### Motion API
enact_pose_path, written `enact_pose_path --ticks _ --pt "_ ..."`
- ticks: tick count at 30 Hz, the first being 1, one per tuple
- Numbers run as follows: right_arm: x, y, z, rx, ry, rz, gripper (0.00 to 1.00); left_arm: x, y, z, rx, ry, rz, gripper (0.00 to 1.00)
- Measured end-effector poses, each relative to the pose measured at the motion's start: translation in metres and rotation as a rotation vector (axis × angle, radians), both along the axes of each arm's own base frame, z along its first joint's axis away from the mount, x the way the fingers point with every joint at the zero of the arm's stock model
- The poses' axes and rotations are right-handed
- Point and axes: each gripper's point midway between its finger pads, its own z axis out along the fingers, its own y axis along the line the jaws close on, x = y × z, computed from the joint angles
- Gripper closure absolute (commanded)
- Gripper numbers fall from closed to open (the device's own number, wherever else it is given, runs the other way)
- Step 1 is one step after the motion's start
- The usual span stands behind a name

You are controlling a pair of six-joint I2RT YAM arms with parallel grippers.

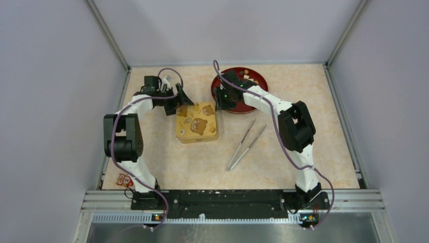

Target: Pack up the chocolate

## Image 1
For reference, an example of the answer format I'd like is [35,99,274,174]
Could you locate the red round tray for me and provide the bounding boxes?
[211,67,269,114]

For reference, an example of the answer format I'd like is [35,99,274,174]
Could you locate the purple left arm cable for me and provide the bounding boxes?
[110,68,169,231]

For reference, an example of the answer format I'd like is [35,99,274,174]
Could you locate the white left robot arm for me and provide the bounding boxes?
[103,76,194,209]

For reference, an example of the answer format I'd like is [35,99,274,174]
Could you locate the orange owl sticker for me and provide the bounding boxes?
[115,173,134,188]

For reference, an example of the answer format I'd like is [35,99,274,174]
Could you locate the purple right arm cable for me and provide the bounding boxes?
[212,60,335,231]

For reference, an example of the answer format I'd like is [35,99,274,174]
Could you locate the white cable duct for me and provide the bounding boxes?
[92,213,302,224]

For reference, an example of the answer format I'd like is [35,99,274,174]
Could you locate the steel serving tongs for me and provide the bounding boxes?
[226,118,267,172]

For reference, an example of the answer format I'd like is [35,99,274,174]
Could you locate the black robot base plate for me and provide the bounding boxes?
[131,189,329,219]

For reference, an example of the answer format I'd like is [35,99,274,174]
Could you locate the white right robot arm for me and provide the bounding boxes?
[213,70,321,209]

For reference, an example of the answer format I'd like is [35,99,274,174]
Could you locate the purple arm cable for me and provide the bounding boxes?
[110,68,169,231]
[212,60,335,231]

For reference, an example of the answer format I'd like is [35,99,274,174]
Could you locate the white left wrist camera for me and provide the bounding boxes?
[160,75,171,92]

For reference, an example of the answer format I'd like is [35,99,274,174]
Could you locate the gold box lid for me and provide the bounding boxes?
[176,102,219,137]

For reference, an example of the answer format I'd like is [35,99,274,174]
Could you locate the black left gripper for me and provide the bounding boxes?
[156,83,193,115]

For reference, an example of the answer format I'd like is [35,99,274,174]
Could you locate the gold chocolate box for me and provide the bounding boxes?
[177,134,219,144]

